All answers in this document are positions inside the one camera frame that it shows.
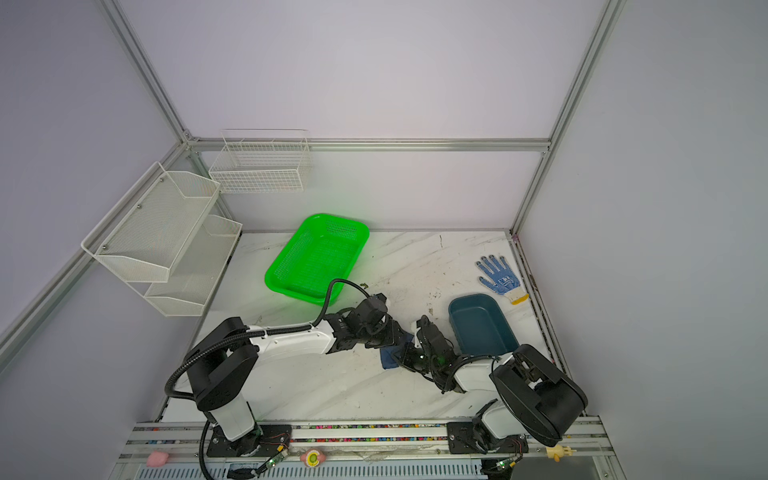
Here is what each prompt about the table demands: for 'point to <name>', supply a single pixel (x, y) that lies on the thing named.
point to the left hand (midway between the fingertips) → (402, 338)
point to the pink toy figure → (157, 459)
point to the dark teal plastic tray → (482, 325)
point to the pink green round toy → (312, 457)
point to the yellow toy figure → (559, 450)
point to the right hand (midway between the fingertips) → (389, 356)
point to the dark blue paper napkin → (388, 358)
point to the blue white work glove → (505, 280)
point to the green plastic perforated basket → (323, 249)
